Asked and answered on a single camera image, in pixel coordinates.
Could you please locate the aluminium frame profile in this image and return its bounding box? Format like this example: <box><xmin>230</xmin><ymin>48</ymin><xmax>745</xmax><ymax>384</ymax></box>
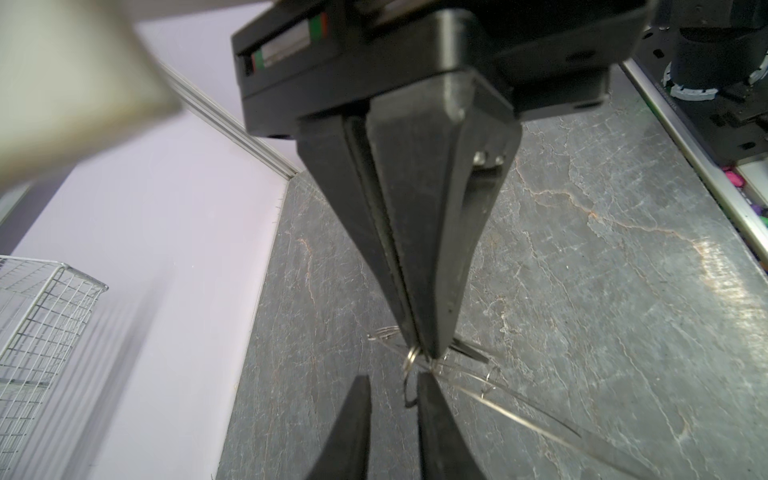
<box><xmin>158</xmin><ymin>61</ymin><xmax>299</xmax><ymax>180</ymax></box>

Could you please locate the small metal key ring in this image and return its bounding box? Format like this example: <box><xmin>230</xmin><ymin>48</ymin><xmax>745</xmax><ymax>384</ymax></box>
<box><xmin>400</xmin><ymin>344</ymin><xmax>424</xmax><ymax>410</ymax></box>

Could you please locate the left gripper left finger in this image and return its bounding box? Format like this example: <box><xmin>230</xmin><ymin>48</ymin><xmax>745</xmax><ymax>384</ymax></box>
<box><xmin>306</xmin><ymin>375</ymin><xmax>372</xmax><ymax>480</ymax></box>

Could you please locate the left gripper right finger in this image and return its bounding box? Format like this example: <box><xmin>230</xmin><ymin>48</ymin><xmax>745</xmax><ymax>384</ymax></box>
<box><xmin>417</xmin><ymin>372</ymin><xmax>486</xmax><ymax>479</ymax></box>

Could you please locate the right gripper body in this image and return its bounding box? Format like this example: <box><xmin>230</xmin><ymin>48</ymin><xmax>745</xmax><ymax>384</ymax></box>
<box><xmin>231</xmin><ymin>1</ymin><xmax>651</xmax><ymax>139</ymax></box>

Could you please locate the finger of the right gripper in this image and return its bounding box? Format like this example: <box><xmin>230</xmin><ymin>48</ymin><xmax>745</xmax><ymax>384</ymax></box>
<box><xmin>366</xmin><ymin>71</ymin><xmax>522</xmax><ymax>358</ymax></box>
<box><xmin>296</xmin><ymin>115</ymin><xmax>417</xmax><ymax>347</ymax></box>

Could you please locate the grey perforated ring disc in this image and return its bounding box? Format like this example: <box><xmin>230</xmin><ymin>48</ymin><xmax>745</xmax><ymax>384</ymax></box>
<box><xmin>367</xmin><ymin>325</ymin><xmax>661</xmax><ymax>480</ymax></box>

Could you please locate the white wire shelf basket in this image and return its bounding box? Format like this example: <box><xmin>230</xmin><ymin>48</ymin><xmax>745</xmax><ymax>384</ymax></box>
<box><xmin>1</xmin><ymin>255</ymin><xmax>109</xmax><ymax>479</ymax></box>

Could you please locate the aluminium mounting rail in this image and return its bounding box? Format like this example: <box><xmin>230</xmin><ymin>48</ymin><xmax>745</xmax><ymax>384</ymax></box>
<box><xmin>621</xmin><ymin>60</ymin><xmax>767</xmax><ymax>267</ymax></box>

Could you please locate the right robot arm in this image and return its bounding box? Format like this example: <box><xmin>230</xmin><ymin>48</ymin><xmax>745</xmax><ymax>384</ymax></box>
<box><xmin>231</xmin><ymin>1</ymin><xmax>767</xmax><ymax>359</ymax></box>

